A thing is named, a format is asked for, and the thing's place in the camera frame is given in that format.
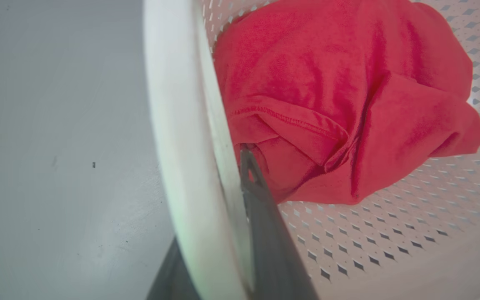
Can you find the white perforated laundry basket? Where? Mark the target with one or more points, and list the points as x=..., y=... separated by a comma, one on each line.
x=390, y=233

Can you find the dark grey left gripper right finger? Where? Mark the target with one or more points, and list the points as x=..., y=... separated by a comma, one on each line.
x=271, y=241

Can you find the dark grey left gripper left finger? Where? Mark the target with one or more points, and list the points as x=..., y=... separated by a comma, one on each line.
x=172, y=278

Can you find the red cloth garment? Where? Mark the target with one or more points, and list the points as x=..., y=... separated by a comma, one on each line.
x=331, y=96

